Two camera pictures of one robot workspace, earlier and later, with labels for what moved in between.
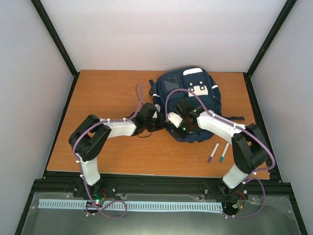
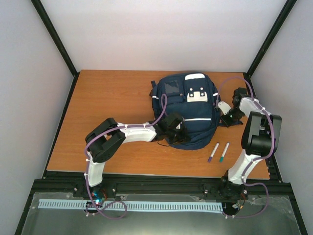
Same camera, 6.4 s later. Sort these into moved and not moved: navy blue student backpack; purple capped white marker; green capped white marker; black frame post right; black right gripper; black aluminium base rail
Moved: black right gripper; navy blue student backpack
Not moved: purple capped white marker; black aluminium base rail; black frame post right; green capped white marker
